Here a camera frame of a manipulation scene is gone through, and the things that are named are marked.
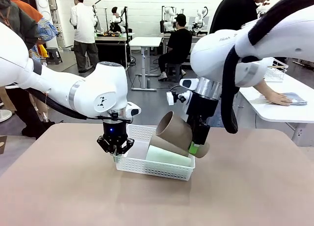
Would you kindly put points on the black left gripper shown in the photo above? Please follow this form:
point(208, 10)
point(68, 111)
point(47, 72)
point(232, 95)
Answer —
point(115, 131)

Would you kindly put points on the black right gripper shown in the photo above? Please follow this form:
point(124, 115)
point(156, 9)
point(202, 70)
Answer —
point(201, 105)

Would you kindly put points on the brown cup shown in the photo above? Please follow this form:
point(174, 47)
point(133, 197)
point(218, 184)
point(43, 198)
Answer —
point(171, 132)

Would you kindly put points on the pale green cup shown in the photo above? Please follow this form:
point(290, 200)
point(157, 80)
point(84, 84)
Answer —
point(169, 158)

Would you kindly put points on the white perforated plastic basket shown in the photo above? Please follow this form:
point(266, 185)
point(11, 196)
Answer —
point(152, 170)

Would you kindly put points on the blue cloth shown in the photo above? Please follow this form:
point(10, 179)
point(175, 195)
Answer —
point(298, 98)

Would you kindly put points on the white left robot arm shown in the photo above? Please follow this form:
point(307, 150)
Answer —
point(98, 88)

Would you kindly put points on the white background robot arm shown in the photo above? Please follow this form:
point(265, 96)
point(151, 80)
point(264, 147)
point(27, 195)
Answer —
point(117, 17)
point(201, 14)
point(169, 14)

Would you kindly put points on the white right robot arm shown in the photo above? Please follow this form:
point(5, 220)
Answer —
point(211, 51)

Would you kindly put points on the person's right forearm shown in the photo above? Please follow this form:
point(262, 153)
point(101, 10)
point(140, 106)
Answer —
point(262, 88)

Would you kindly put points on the person's right hand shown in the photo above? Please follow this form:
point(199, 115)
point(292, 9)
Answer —
point(279, 99)

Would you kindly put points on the grey round stool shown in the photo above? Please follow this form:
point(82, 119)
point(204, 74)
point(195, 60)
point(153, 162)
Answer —
point(175, 71)

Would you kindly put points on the large white table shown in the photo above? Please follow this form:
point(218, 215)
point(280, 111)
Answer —
point(282, 113)

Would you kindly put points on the black workbench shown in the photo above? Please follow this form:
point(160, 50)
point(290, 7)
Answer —
point(112, 51)

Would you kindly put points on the person in black t-shirt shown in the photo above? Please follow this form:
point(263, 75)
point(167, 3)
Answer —
point(179, 41)

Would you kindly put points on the white standing desk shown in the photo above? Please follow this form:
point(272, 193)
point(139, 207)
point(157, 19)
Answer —
point(144, 41)

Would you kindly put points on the grey step stool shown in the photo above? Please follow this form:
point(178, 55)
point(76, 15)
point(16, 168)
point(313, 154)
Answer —
point(54, 55)

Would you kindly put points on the white round fan base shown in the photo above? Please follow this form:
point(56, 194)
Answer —
point(5, 115)

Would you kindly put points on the person in black polo shirt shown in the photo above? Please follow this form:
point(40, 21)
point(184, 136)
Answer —
point(233, 12)

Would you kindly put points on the person in white shirt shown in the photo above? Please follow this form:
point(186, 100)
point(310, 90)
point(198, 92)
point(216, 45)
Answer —
point(83, 24)

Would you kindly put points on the metal shelf rack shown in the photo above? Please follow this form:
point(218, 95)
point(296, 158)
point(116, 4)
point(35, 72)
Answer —
point(57, 27)

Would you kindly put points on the mannequin in orange blue clothes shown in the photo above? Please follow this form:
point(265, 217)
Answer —
point(46, 29)

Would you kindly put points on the figure in dark puffer jacket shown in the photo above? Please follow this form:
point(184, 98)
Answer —
point(22, 27)

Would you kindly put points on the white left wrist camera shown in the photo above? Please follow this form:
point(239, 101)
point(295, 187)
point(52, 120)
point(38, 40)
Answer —
point(134, 111)

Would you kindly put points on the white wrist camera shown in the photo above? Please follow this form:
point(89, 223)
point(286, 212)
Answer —
point(189, 83)
point(134, 111)

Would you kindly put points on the white black camera mount bracket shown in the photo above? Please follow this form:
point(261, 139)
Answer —
point(170, 98)

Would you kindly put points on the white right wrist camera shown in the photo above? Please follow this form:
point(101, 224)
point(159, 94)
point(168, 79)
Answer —
point(189, 83)

